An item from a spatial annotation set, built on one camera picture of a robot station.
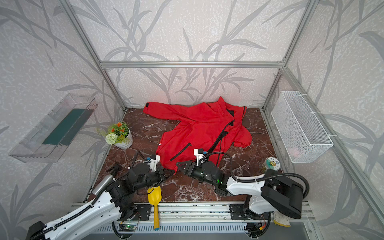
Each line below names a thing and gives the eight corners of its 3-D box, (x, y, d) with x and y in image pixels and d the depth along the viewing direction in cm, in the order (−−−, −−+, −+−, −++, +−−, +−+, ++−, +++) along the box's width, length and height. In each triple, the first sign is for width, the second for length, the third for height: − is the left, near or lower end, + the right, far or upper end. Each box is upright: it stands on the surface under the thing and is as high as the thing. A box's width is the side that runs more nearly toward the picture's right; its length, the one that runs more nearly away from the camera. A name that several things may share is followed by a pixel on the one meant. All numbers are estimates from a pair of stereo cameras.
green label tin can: (262, 174, 89) (268, 168, 82) (259, 163, 93) (264, 156, 86) (275, 174, 89) (281, 168, 82) (271, 163, 93) (277, 156, 86)
